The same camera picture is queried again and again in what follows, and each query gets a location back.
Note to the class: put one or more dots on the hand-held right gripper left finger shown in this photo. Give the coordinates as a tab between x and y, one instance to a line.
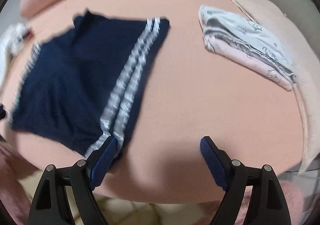
102	165

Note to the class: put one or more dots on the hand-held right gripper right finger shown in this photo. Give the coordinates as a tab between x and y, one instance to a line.
212	165

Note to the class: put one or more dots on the navy shorts with white stripes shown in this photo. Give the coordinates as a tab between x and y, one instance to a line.
70	77

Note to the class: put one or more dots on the folded patterned clothes stack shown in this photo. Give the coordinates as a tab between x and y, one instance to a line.
255	32

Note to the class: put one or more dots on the bed with pink sheet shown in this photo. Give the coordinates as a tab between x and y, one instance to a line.
195	104

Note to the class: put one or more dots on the pink printed folded garment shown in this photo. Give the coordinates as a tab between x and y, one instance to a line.
240	57

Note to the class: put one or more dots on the white shirt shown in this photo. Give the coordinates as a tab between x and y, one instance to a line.
10	39

